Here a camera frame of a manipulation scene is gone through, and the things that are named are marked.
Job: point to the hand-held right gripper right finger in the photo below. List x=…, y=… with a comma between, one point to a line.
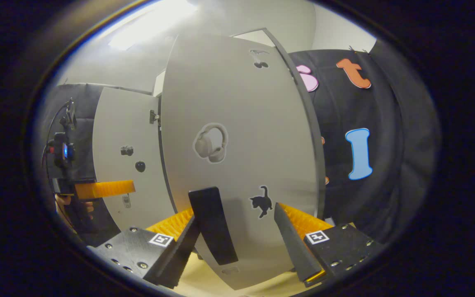
x=295, y=247

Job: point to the white shoe cabinet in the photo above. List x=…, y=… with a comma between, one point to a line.
x=241, y=95

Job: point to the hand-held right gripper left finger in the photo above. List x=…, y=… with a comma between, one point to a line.
x=179, y=251

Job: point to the metal door hinge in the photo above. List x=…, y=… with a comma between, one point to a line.
x=154, y=117

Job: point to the ceiling light panel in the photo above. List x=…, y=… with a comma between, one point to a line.
x=151, y=24

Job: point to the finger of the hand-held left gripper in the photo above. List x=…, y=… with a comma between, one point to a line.
x=105, y=189

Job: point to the black backdrop cloth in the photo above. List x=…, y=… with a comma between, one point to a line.
x=386, y=198
x=83, y=107

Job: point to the white cabinet door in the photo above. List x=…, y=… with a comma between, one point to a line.
x=262, y=144
x=126, y=123

